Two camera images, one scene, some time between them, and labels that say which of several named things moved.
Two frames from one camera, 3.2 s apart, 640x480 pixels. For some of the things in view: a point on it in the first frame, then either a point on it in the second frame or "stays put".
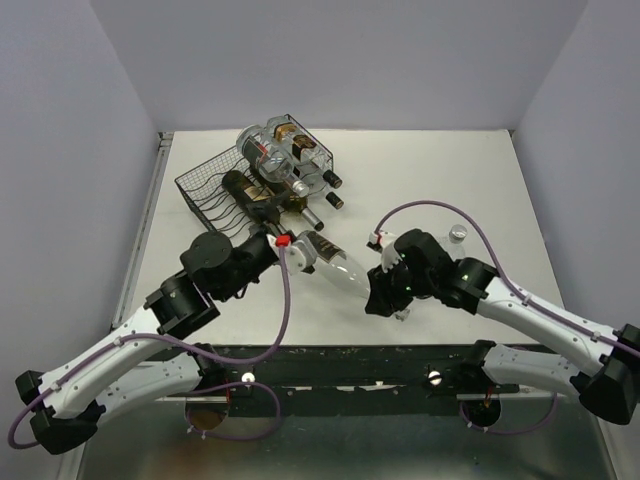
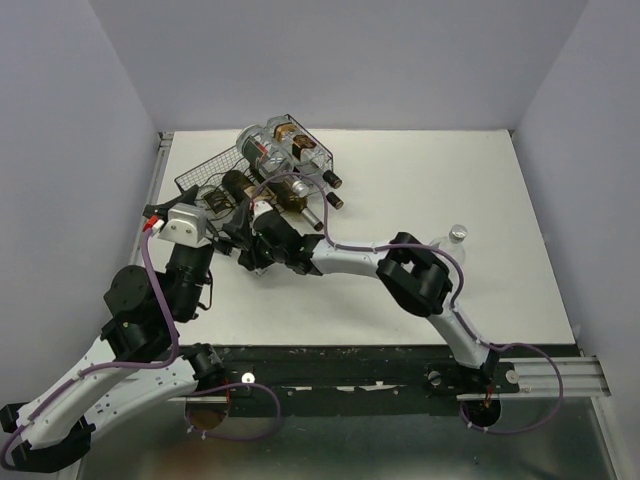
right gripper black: x=381 y=291 to x=251 y=259
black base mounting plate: x=253 y=381 stays put
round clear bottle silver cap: x=270 y=157 stays put
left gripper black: x=264 y=211 to x=242 y=224
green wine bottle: x=243 y=189 stays put
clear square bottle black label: x=314 y=182 to x=315 y=158
